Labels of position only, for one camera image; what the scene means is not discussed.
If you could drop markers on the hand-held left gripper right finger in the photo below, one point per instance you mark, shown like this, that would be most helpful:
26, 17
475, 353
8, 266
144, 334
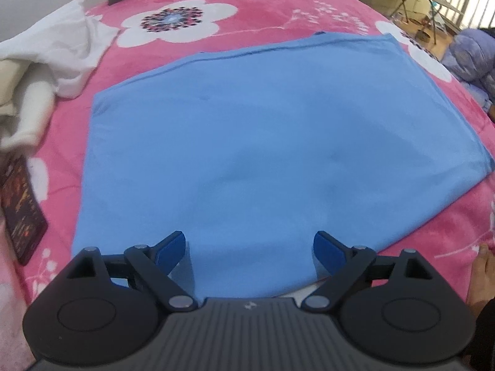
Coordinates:
326, 250

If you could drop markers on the beige garment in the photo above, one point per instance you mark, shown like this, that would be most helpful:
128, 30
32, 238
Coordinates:
11, 85

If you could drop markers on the light pink quilt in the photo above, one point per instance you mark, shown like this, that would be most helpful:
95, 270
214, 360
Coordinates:
11, 309

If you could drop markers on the purple quilted jacket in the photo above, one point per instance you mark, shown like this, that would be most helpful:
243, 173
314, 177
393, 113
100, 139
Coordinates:
471, 58

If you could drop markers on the white garment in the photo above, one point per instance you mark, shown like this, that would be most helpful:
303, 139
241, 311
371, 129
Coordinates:
65, 46

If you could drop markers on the person's black trouser leg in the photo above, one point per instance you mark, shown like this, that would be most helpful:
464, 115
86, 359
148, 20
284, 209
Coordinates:
485, 336

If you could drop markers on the black smartphone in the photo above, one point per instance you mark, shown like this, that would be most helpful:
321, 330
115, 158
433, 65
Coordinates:
23, 212

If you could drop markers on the blue t-shirt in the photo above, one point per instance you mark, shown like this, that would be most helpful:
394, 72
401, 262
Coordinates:
270, 143

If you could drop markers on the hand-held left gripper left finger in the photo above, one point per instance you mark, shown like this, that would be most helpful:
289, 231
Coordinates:
174, 249

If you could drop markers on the pink floral blanket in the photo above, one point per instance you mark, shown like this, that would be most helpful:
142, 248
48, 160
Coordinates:
270, 11

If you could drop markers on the person's bare foot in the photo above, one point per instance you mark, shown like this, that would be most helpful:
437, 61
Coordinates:
479, 278

